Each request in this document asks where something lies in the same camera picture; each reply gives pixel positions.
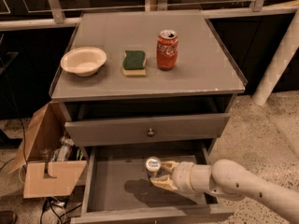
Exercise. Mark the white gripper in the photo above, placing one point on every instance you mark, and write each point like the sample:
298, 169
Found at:
181, 174

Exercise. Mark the blue silver redbull can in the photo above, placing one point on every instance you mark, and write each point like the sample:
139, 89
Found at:
153, 166

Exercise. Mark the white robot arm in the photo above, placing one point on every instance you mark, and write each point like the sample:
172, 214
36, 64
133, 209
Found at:
226, 179

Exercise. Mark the round metal drawer knob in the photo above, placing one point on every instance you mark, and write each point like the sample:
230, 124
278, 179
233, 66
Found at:
150, 133

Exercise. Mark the grey open middle drawer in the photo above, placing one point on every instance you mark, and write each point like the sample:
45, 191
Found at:
118, 190

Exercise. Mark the grey top drawer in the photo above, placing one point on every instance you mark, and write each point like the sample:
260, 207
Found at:
104, 132

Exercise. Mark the grey drawer cabinet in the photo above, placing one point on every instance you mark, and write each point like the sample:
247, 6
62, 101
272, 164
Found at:
205, 79

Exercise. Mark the red coca-cola can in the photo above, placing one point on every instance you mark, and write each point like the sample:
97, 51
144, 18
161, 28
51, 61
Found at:
167, 49

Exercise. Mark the plastic bottle in box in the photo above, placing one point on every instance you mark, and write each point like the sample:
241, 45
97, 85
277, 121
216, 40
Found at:
65, 149

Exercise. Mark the green yellow sponge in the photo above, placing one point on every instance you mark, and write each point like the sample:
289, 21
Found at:
134, 63

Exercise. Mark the open cardboard box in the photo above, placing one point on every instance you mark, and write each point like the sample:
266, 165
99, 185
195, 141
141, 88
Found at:
46, 178

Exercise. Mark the white paper bowl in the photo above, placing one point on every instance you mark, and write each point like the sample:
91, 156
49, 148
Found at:
84, 61

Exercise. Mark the dark shoe on floor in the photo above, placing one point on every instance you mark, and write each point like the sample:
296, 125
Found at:
7, 217

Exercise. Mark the metal window railing frame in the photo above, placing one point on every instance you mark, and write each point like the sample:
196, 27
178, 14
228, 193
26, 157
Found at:
43, 14

